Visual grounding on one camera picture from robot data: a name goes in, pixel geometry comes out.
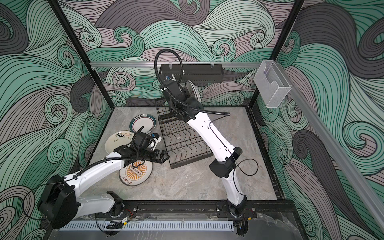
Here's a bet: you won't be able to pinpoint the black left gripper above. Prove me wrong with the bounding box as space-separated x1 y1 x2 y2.
138 149 170 164

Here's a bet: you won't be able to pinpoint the white plate red characters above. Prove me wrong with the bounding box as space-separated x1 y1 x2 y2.
185 81 201 102

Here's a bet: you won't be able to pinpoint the white plate green flower outline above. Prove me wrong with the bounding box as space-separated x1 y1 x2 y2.
197 87 204 103

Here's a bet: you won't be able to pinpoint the black wire dish rack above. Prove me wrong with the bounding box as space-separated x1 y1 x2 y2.
155 98 213 169

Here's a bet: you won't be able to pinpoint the orange sunburst plate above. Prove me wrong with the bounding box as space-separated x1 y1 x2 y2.
119 161 153 187

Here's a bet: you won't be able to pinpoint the cream plate black drawing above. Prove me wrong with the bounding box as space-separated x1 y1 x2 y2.
105 131 134 154

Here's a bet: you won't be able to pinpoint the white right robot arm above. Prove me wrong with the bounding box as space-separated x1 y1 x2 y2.
154 49 248 218

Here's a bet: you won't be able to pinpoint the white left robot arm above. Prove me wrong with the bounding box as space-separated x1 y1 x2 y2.
37 130 169 230

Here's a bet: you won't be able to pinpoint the green-rimmed white plate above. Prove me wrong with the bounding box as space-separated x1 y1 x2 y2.
129 114 157 134

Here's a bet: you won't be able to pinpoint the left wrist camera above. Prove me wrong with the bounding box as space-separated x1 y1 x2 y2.
150 133 162 151

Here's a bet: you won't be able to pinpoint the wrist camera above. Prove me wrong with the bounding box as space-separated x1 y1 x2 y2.
164 75 177 85
150 133 162 151

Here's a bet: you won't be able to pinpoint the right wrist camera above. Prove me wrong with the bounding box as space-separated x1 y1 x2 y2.
164 75 177 85

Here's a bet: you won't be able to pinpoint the black wall-mounted tray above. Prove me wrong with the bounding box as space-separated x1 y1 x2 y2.
159 64 224 84

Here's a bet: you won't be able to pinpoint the white slotted cable duct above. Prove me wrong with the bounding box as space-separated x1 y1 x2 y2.
60 220 235 232

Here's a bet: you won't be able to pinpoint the clear acrylic wall box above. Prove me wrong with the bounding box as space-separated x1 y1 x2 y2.
254 60 292 109

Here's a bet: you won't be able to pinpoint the aluminium rail back wall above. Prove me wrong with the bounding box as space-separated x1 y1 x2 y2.
90 61 261 69

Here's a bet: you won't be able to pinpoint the aluminium rail wall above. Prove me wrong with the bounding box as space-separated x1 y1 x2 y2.
274 61 384 232
90 61 261 69

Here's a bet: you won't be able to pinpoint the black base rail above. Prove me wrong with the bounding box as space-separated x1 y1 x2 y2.
119 200 299 220

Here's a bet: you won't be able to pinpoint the aluminium rail right wall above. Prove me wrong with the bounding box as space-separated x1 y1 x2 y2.
274 61 384 232

